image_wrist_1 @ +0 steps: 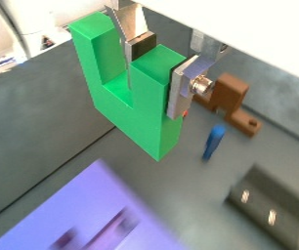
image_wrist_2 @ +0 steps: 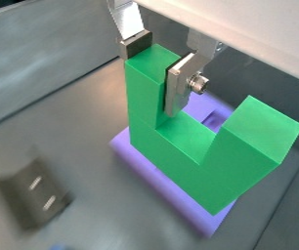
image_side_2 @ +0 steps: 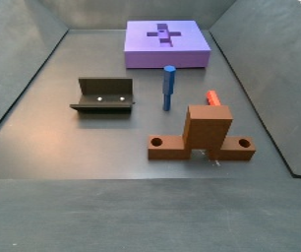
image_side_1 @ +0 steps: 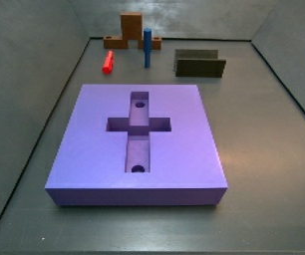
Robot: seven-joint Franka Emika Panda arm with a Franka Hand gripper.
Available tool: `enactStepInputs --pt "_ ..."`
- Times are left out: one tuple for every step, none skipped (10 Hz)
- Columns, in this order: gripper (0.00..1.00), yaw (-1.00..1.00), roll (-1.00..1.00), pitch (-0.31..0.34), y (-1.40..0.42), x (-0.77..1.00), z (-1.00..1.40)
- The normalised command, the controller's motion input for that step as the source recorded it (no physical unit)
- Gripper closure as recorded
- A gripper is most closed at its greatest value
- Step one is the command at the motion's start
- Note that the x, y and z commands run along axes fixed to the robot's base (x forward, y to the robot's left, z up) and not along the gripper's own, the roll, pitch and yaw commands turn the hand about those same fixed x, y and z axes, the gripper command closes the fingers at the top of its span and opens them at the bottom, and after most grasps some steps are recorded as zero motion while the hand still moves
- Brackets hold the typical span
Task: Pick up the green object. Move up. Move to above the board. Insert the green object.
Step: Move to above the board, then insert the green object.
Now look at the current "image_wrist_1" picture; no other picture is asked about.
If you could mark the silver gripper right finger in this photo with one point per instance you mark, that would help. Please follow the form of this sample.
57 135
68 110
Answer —
189 74

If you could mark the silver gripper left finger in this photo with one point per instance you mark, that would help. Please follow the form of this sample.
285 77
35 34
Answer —
136 39

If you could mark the green U-shaped block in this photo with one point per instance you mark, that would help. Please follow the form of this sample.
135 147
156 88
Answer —
128 90

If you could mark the purple board with cross slot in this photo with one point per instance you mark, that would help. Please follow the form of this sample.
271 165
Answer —
93 214

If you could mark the brown T-shaped block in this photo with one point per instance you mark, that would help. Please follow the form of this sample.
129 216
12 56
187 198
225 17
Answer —
225 97

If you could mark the blue hexagonal peg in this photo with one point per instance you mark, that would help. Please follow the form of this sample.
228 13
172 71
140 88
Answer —
216 135

